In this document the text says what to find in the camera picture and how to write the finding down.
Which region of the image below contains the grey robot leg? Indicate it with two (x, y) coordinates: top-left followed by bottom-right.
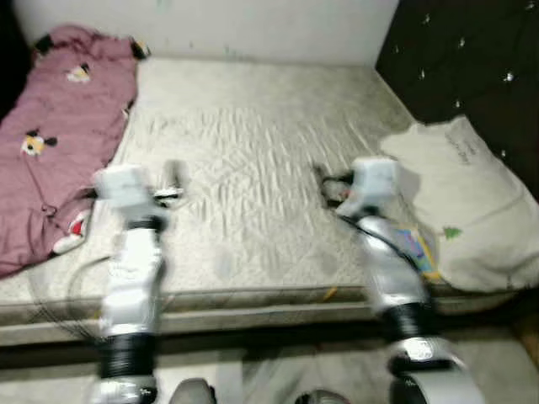
(173, 379), (219, 404)
(295, 389), (351, 404)

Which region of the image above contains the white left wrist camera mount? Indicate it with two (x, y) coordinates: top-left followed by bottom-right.
(93, 164), (157, 212)

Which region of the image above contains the black tufted headboard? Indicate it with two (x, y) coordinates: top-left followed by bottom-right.
(375, 0), (539, 199)

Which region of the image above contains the beige quilted mattress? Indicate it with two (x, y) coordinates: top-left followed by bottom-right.
(0, 57), (524, 347)

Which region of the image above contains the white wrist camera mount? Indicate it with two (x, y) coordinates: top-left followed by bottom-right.
(341, 157), (399, 216)
(93, 164), (157, 212)

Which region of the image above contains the grey robot right leg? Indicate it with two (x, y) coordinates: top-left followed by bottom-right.
(295, 389), (351, 404)

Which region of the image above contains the white pillow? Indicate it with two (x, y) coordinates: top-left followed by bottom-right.
(379, 115), (539, 295)

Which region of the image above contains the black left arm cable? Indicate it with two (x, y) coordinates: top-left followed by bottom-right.
(29, 252), (111, 338)

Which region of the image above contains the colourful children's book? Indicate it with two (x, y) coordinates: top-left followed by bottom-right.
(394, 226), (441, 282)

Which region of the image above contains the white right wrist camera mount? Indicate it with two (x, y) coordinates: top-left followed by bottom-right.
(341, 157), (399, 216)

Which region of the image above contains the mauve cartoon mouse blanket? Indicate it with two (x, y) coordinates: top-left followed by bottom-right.
(0, 24), (141, 279)

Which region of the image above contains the grey robot left leg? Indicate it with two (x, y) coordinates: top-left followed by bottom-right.
(173, 379), (219, 404)

